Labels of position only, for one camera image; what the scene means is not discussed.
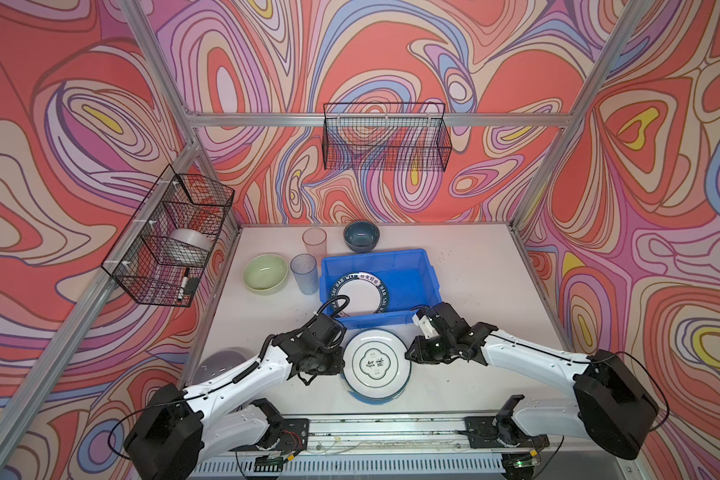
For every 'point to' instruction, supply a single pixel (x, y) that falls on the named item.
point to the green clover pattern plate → (377, 363)
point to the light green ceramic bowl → (264, 274)
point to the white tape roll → (186, 246)
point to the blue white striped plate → (375, 390)
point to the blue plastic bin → (409, 277)
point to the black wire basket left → (176, 201)
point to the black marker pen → (183, 284)
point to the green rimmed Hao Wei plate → (367, 294)
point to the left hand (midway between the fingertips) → (346, 364)
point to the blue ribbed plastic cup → (305, 270)
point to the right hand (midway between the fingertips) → (411, 362)
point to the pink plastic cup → (315, 239)
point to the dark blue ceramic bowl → (361, 236)
